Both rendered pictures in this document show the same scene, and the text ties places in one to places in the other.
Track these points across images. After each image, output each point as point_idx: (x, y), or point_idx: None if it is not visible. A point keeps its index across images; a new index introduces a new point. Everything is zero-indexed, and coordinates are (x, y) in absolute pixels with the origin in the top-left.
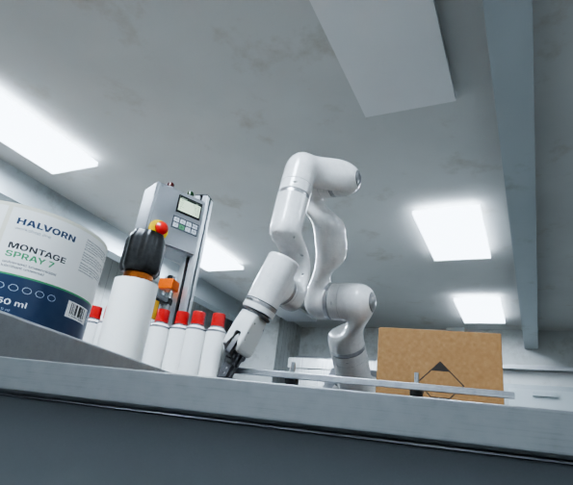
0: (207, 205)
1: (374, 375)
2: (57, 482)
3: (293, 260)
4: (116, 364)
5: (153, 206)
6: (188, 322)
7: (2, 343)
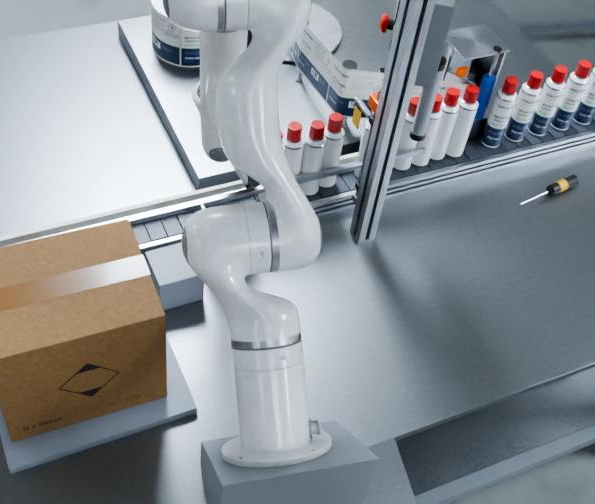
0: (403, 3)
1: (268, 470)
2: None
3: (193, 90)
4: (139, 67)
5: None
6: (376, 161)
7: (120, 33)
